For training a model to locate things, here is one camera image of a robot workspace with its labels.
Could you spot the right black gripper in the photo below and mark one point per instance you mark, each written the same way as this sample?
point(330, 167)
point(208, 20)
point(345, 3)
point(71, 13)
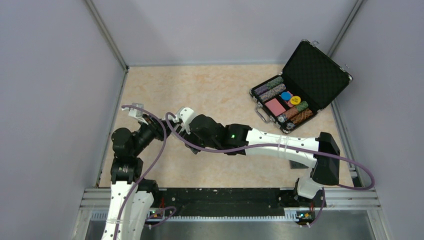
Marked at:
point(195, 150)

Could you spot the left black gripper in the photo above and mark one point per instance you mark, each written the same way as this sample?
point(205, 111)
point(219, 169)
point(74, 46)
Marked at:
point(154, 126)

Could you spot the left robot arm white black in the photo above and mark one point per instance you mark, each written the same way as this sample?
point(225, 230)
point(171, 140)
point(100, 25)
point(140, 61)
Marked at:
point(131, 196)

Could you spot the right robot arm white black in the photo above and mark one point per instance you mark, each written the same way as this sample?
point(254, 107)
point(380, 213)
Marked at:
point(318, 154)

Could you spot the pink card deck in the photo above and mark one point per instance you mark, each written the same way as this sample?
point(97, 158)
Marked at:
point(275, 107)

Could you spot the blue round chip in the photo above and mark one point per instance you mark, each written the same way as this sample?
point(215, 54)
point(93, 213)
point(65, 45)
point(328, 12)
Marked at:
point(286, 96)

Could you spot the yellow round chip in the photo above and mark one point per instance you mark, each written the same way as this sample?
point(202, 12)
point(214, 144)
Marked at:
point(295, 100)

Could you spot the black poker chip case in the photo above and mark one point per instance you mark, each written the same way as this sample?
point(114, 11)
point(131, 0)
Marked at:
point(309, 74)

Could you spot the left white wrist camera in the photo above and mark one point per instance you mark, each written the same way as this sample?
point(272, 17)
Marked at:
point(136, 114)

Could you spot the black mounting rail base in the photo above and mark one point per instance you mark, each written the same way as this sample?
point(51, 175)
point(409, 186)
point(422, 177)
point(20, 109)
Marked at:
point(234, 202)

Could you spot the aluminium frame rail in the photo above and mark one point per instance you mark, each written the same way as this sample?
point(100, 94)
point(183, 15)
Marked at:
point(336, 199)

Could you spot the black studded base plate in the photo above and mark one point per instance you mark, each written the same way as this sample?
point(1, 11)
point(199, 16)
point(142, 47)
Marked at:
point(296, 165)

